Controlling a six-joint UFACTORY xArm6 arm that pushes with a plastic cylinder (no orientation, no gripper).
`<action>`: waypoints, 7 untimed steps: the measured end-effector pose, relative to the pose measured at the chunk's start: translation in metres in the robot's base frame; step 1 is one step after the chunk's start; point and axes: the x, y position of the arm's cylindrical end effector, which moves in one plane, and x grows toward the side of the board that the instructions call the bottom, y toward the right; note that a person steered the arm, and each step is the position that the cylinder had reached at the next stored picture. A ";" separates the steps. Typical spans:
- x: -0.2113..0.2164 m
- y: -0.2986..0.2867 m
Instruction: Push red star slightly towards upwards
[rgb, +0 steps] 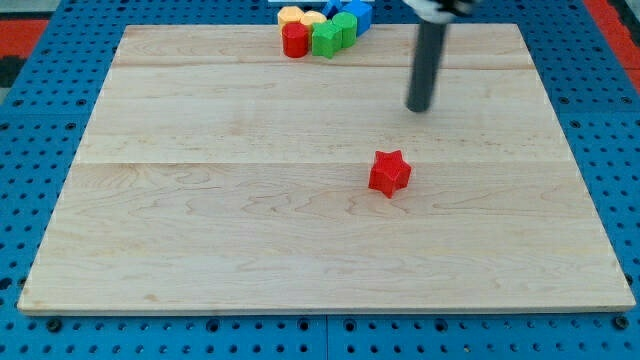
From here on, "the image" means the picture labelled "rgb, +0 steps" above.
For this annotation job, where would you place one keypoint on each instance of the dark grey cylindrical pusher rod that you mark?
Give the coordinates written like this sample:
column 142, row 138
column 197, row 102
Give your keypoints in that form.
column 426, row 64

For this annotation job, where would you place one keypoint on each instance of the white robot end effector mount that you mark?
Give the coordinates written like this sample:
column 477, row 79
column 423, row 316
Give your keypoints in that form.
column 441, row 11

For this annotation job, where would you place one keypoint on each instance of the red star block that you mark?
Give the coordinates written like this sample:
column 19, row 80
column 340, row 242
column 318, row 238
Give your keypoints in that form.
column 389, row 172

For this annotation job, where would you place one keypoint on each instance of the blue cube block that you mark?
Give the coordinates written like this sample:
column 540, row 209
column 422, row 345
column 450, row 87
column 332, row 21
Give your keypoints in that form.
column 363, row 12

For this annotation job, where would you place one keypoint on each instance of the green cylinder block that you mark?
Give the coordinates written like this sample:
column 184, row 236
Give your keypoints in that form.
column 348, row 24

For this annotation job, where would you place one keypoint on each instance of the green cube block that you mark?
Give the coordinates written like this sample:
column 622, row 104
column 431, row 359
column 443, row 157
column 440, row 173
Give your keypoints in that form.
column 326, row 39

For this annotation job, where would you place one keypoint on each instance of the blue triangle block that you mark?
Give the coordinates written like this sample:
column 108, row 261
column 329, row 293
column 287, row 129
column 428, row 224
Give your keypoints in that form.
column 331, row 8

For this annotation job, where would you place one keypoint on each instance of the red cylinder block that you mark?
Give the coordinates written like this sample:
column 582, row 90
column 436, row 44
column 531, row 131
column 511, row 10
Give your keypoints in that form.
column 295, row 41

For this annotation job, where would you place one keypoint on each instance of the yellow hexagon block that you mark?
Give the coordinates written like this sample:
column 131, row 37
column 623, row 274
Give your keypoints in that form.
column 289, row 14

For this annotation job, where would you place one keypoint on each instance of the light wooden board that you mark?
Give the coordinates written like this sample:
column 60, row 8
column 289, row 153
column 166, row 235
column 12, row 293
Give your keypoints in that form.
column 217, row 176

